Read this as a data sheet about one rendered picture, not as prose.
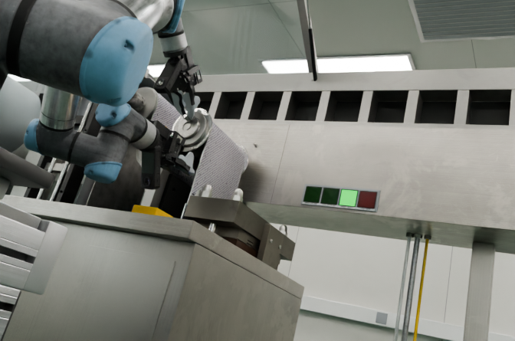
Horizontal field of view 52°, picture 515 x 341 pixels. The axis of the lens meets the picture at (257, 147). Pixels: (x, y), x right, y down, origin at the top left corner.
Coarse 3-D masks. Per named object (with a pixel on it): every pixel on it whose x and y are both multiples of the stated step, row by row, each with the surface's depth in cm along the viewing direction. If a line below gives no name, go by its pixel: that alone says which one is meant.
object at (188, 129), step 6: (186, 120) 160; (192, 120) 159; (198, 120) 160; (180, 126) 160; (186, 126) 159; (192, 126) 158; (198, 126) 158; (180, 132) 159; (186, 132) 158; (192, 132) 157; (186, 138) 158
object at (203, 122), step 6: (198, 114) 161; (180, 120) 163; (204, 120) 159; (204, 126) 158; (198, 132) 158; (204, 132) 157; (180, 138) 160; (192, 138) 158; (198, 138) 157; (186, 144) 158; (192, 144) 158; (204, 144) 160; (192, 150) 161; (198, 150) 161; (198, 156) 165
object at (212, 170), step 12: (204, 156) 157; (216, 156) 162; (204, 168) 157; (216, 168) 163; (228, 168) 169; (204, 180) 157; (216, 180) 163; (228, 180) 169; (192, 192) 152; (216, 192) 163; (228, 192) 170
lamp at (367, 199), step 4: (360, 192) 163; (364, 192) 162; (368, 192) 162; (372, 192) 161; (360, 196) 162; (364, 196) 162; (368, 196) 161; (372, 196) 160; (360, 200) 162; (364, 200) 161; (368, 200) 161; (372, 200) 160; (360, 204) 161; (364, 204) 161; (368, 204) 160; (372, 204) 159
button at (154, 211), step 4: (136, 208) 121; (140, 208) 120; (144, 208) 120; (148, 208) 119; (152, 208) 119; (156, 208) 118; (136, 212) 120; (140, 212) 120; (144, 212) 119; (148, 212) 119; (152, 212) 118; (156, 212) 118; (160, 212) 119; (164, 212) 121; (168, 216) 122
